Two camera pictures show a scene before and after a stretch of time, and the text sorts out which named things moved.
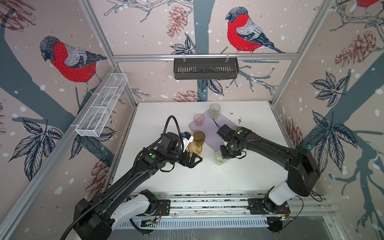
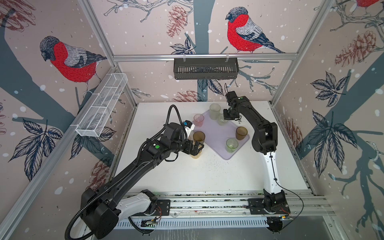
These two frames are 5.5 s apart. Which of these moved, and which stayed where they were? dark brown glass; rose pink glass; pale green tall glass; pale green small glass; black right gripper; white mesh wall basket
Moved: pale green small glass; black right gripper
Stayed: dark brown glass; white mesh wall basket; pale green tall glass; rose pink glass
